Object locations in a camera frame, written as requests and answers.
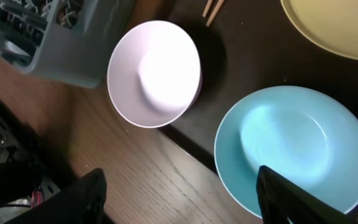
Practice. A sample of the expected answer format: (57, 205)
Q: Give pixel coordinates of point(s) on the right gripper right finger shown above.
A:
(283, 202)

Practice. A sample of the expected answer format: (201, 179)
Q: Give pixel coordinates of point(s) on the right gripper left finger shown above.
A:
(81, 202)

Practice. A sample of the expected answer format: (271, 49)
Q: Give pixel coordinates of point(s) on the light blue bowl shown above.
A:
(304, 135)

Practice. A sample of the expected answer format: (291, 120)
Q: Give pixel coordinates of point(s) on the white pink bowl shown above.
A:
(154, 74)

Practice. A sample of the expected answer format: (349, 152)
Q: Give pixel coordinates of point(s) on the yellow round plate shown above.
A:
(329, 24)

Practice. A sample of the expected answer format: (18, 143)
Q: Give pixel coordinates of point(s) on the wooden chopstick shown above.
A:
(214, 12)
(207, 8)

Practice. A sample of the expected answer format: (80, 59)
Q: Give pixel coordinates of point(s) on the grey dishwasher rack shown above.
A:
(65, 41)

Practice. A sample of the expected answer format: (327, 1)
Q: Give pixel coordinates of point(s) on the dark brown serving tray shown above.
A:
(249, 46)

